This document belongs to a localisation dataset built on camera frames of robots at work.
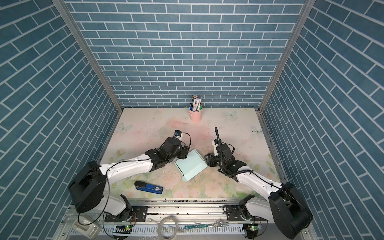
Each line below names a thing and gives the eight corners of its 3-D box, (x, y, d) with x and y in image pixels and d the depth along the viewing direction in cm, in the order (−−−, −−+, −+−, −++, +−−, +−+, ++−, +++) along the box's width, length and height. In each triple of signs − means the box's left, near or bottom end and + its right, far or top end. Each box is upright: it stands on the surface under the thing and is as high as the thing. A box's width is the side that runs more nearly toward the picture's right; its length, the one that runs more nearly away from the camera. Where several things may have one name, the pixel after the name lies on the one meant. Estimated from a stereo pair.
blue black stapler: (135, 189, 84) (132, 186, 80) (139, 182, 86) (136, 179, 82) (161, 195, 82) (159, 193, 78) (163, 188, 84) (162, 185, 80)
